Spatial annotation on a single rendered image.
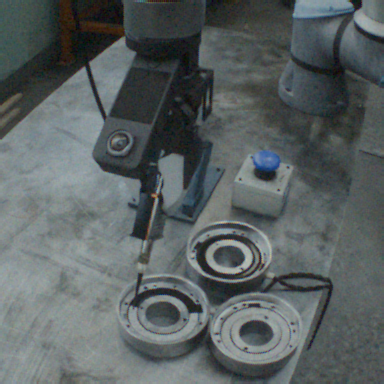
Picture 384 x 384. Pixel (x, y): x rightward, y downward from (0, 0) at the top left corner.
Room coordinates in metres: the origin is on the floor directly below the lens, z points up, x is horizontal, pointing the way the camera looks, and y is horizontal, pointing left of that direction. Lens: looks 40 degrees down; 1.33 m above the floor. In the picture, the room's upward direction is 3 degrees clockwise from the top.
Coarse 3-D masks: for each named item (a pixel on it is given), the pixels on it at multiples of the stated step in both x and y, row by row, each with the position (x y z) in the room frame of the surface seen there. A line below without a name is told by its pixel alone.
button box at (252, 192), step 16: (240, 176) 0.61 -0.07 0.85; (256, 176) 0.61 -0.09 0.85; (272, 176) 0.61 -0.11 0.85; (288, 176) 0.62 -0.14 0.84; (240, 192) 0.60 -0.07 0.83; (256, 192) 0.59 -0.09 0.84; (272, 192) 0.58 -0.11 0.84; (288, 192) 0.64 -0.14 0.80; (256, 208) 0.59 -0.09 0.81; (272, 208) 0.58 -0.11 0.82
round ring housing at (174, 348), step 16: (128, 288) 0.41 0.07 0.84; (176, 288) 0.42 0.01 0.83; (192, 288) 0.42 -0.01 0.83; (128, 304) 0.39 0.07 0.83; (144, 304) 0.39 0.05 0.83; (160, 304) 0.40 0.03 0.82; (176, 304) 0.39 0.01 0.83; (208, 304) 0.39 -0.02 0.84; (128, 320) 0.38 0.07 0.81; (144, 320) 0.37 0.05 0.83; (176, 320) 0.39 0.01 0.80; (208, 320) 0.37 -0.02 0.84; (128, 336) 0.34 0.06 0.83; (192, 336) 0.34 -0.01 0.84; (144, 352) 0.33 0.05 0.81; (160, 352) 0.33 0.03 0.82; (176, 352) 0.33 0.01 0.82
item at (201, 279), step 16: (208, 224) 0.52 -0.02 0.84; (224, 224) 0.52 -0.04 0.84; (240, 224) 0.52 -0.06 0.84; (192, 240) 0.49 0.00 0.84; (224, 240) 0.50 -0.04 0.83; (256, 240) 0.51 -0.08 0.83; (192, 256) 0.47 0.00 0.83; (208, 256) 0.47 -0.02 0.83; (224, 256) 0.50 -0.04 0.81; (240, 256) 0.49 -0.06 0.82; (272, 256) 0.47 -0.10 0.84; (192, 272) 0.45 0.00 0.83; (224, 272) 0.45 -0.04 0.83; (256, 272) 0.45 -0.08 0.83; (208, 288) 0.43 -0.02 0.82; (224, 288) 0.42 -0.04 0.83; (240, 288) 0.42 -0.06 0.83
